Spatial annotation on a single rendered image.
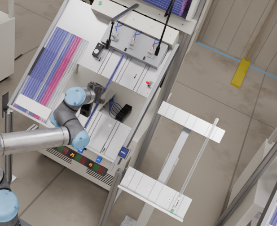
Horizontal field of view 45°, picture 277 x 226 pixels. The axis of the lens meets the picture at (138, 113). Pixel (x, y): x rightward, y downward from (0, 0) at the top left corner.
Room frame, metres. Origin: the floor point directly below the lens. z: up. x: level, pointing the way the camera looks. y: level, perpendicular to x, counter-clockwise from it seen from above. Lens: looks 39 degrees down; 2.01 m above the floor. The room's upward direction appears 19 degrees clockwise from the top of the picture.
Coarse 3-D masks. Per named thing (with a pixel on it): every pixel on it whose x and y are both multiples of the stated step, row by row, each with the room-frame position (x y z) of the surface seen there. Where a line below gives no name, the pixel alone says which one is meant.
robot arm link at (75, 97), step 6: (72, 90) 1.02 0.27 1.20; (78, 90) 1.03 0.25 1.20; (84, 90) 1.07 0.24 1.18; (66, 96) 1.01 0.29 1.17; (72, 96) 1.01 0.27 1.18; (78, 96) 1.01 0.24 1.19; (84, 96) 1.04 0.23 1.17; (90, 96) 1.09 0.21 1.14; (66, 102) 1.00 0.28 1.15; (72, 102) 1.00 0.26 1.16; (78, 102) 1.00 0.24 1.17; (84, 102) 1.05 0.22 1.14; (72, 108) 1.01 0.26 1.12; (78, 108) 1.03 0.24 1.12
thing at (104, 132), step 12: (24, 84) 1.41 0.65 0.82; (60, 96) 1.39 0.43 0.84; (48, 120) 1.29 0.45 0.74; (84, 120) 1.31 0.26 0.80; (96, 120) 1.32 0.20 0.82; (108, 120) 1.32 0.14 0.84; (96, 132) 1.27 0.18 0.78; (108, 132) 1.28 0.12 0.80; (120, 132) 1.28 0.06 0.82; (96, 144) 1.23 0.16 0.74; (108, 144) 1.23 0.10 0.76; (120, 144) 1.24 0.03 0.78; (108, 156) 1.19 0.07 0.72
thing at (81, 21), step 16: (80, 0) 1.78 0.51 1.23; (64, 16) 1.71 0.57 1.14; (80, 16) 1.71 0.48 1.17; (96, 16) 1.72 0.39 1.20; (80, 32) 1.65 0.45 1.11; (96, 32) 1.66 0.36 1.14; (80, 64) 1.52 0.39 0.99; (96, 64) 1.53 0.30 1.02; (112, 64) 1.54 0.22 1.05; (128, 64) 1.55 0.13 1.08; (144, 64) 1.55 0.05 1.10; (112, 80) 1.47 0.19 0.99; (128, 80) 1.48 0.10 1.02; (144, 80) 1.49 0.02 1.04
